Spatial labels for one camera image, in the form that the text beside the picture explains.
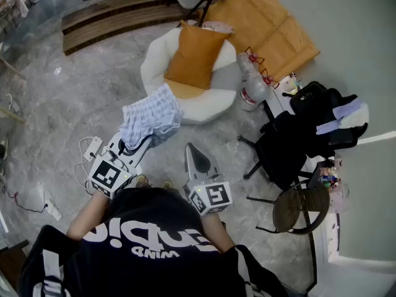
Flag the clear pink plastic bag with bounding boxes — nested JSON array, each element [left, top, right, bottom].
[[327, 183, 351, 213]]

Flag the white desk black legs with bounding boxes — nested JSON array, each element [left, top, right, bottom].
[[262, 74, 343, 293]]

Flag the person's black printed t-shirt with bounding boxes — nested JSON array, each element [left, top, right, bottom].
[[18, 186, 288, 297]]

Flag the lavender garment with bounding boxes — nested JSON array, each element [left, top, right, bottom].
[[315, 99, 364, 136]]

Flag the person's left forearm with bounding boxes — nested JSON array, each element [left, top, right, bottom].
[[66, 192, 111, 241]]

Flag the large clear water bottle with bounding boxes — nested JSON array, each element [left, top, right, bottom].
[[236, 46, 266, 80], [240, 68, 281, 111]]

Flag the orange plastic-wrapped mattress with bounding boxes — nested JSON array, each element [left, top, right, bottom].
[[197, 0, 321, 82]]

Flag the black office chair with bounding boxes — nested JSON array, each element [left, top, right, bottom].
[[236, 99, 369, 191]]

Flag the blue checked cloth shorts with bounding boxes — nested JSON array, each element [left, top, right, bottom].
[[119, 83, 186, 152]]

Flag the white round armchair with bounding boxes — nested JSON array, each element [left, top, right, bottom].
[[140, 26, 242, 125]]

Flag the orange cushion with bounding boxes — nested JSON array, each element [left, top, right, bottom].
[[163, 19, 231, 90]]

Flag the black backpack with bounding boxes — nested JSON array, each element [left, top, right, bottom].
[[282, 80, 359, 117]]

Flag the person's right forearm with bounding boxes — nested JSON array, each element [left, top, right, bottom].
[[202, 212, 236, 254]]

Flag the white garment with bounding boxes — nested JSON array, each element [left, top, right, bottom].
[[340, 103, 371, 129]]

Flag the thin black red cable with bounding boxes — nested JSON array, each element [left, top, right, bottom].
[[0, 178, 50, 213]]

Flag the dark round wooden chair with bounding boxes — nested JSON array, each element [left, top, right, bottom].
[[256, 179, 331, 235]]

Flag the pile of colourful small items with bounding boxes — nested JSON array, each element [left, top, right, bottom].
[[317, 158, 347, 191]]

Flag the wooden slatted step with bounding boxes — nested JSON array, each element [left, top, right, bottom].
[[61, 0, 199, 56]]

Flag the white floor device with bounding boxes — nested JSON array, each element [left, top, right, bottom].
[[20, 183, 62, 222]]

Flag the yellow teal drinking cup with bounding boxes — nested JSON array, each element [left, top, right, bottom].
[[286, 72, 303, 93]]

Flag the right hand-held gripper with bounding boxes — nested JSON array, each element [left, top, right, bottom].
[[184, 143, 233, 217]]

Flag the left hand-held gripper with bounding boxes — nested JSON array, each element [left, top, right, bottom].
[[88, 132, 154, 199]]

